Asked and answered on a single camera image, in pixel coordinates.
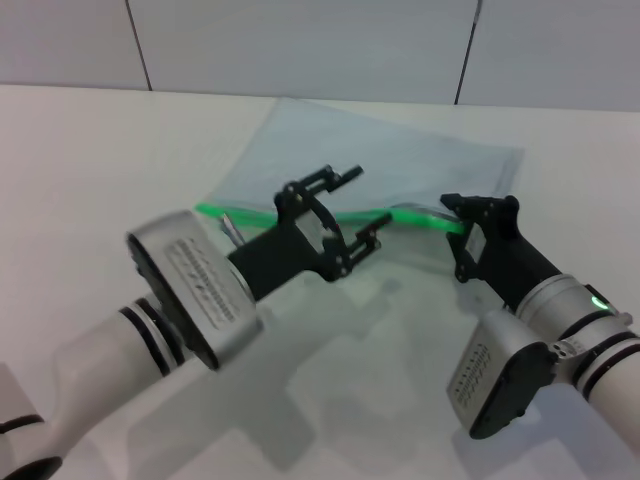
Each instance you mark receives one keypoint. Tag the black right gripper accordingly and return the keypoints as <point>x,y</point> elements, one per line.
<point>510,260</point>

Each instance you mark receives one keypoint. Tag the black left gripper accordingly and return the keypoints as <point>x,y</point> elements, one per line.
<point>280,255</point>

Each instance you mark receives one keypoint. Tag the clear green-zipper document bag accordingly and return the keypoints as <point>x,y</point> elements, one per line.
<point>400,160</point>

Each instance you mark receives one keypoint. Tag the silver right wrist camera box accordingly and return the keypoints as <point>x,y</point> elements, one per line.
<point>492,370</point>

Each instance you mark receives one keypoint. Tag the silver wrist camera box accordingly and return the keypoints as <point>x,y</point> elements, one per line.
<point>200,280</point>
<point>492,370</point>

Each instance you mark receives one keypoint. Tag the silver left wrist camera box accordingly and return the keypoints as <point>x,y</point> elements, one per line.
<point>200,280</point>

